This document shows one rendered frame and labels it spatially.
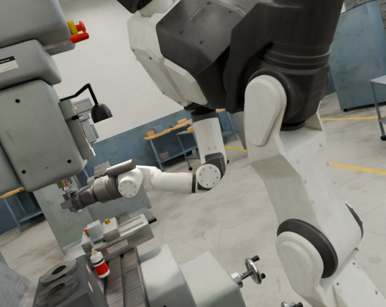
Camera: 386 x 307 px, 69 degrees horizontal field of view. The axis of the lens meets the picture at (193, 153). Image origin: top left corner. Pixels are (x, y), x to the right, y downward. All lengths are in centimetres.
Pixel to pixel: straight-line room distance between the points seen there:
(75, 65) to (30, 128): 679
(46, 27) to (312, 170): 81
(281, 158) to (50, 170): 70
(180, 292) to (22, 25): 96
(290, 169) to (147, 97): 715
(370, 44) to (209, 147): 567
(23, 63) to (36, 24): 12
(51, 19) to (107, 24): 700
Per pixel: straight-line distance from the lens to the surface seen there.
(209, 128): 94
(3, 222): 820
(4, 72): 99
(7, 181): 100
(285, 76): 54
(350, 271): 79
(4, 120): 101
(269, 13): 54
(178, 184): 94
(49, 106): 98
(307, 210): 65
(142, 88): 768
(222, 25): 66
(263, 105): 54
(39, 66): 98
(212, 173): 91
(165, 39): 69
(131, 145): 758
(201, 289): 120
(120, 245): 123
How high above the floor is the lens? 141
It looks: 11 degrees down
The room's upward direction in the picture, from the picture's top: 21 degrees counter-clockwise
